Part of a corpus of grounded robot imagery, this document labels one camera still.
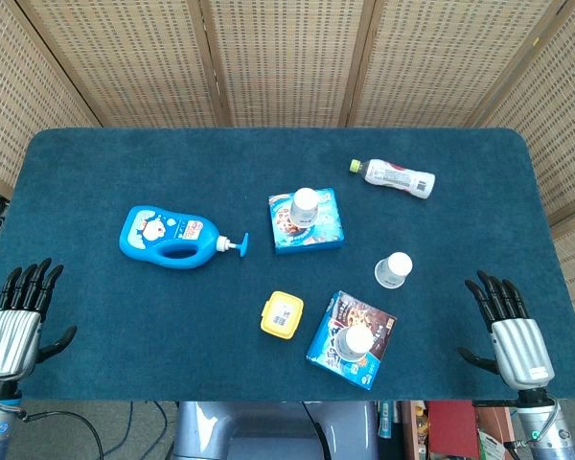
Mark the grey robot torso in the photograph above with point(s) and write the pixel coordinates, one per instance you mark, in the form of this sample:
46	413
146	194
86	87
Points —
268	431

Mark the blue table mat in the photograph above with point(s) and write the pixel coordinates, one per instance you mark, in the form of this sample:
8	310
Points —
172	335

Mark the large blue cookie box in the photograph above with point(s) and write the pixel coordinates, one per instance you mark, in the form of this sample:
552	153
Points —
364	311

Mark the red box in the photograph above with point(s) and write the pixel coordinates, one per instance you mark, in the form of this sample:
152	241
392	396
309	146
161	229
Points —
450	426

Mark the yellow lid green container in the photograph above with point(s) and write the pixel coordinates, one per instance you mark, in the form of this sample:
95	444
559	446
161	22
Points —
282	315

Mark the blue detergent pump bottle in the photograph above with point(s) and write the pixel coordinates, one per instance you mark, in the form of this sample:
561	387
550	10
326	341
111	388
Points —
148	237

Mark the plastic bottle green cap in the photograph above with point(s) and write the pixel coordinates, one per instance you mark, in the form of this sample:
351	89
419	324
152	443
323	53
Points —
397	177

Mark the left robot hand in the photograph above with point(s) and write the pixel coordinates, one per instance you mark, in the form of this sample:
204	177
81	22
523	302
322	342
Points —
9	342

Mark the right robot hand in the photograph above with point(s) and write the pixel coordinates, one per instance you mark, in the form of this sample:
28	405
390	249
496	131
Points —
522	350

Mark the small blue cookie box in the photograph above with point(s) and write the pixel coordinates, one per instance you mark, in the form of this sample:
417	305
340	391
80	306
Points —
323	230

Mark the white paper cup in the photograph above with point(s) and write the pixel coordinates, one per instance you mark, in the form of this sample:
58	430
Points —
394	270
304	206
357	342

